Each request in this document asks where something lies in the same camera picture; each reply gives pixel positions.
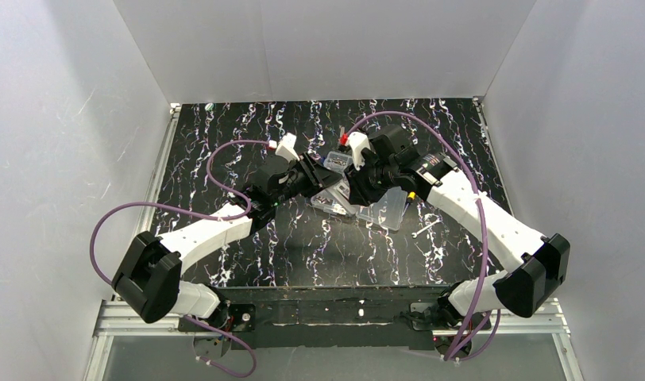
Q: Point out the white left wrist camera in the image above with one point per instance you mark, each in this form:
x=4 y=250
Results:
x=285 y=147

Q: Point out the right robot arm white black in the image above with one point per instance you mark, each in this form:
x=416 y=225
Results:
x=533 y=265

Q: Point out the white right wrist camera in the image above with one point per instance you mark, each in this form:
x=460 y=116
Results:
x=356 y=142

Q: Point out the small silver wrench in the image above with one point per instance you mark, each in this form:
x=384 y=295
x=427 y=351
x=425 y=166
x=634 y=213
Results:
x=415 y=234

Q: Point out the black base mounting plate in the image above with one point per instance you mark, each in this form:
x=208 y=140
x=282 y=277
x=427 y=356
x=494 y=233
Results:
x=323 y=317

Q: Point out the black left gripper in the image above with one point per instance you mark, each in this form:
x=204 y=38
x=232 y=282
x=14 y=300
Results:
x=308 y=171

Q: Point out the clear plastic screw organizer box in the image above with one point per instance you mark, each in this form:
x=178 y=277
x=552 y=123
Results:
x=386 y=213

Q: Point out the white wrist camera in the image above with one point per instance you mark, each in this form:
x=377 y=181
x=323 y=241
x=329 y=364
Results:
x=356 y=142
x=285 y=147

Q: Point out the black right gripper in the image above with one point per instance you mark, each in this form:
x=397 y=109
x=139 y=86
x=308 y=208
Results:
x=365 y=178

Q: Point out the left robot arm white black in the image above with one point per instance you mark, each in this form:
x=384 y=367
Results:
x=149 y=278

